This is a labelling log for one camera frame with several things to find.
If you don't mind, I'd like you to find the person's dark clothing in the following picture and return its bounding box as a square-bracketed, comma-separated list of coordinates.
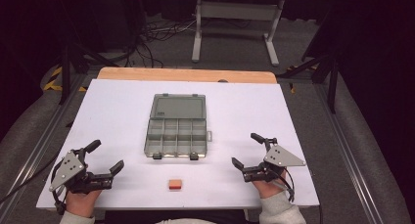
[103, 208, 250, 224]

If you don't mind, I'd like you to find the black stand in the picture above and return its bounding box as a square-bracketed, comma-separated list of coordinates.
[277, 51, 341, 114]
[58, 42, 112, 106]

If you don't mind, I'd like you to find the person's left hand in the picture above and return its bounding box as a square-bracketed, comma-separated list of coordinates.
[65, 191, 102, 218]

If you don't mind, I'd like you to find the white board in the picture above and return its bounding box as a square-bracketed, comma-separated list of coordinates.
[36, 79, 321, 210]

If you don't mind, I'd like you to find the right hand-held gripper cable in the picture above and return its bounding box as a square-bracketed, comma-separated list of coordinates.
[275, 166, 297, 203]

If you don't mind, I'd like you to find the aluminium rail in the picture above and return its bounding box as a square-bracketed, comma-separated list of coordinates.
[312, 83, 384, 224]
[0, 73, 89, 224]

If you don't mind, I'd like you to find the left hand-held gripper cable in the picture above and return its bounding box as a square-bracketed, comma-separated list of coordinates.
[0, 152, 67, 216]

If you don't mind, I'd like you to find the hand-held gripper cable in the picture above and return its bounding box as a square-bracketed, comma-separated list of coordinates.
[0, 152, 67, 216]
[275, 166, 297, 203]

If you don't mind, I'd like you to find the clear grey compartment box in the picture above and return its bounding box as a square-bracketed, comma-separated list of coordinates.
[143, 93, 213, 161]

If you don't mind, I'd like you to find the white metal table frame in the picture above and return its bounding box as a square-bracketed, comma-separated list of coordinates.
[191, 0, 286, 67]

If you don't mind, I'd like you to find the yellow black hazard tape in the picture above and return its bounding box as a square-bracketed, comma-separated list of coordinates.
[286, 64, 319, 95]
[43, 66, 88, 93]

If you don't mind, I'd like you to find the person's right hand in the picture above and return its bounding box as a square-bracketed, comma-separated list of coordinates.
[253, 171, 288, 200]

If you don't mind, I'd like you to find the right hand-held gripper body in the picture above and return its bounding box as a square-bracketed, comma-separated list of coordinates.
[243, 137, 306, 183]

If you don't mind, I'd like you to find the bundle of black floor cables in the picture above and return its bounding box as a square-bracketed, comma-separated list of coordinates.
[125, 18, 197, 68]

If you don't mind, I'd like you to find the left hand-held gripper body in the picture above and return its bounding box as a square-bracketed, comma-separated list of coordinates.
[48, 148, 114, 195]

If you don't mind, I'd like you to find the black device with red light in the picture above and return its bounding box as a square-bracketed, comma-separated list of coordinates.
[120, 0, 147, 34]

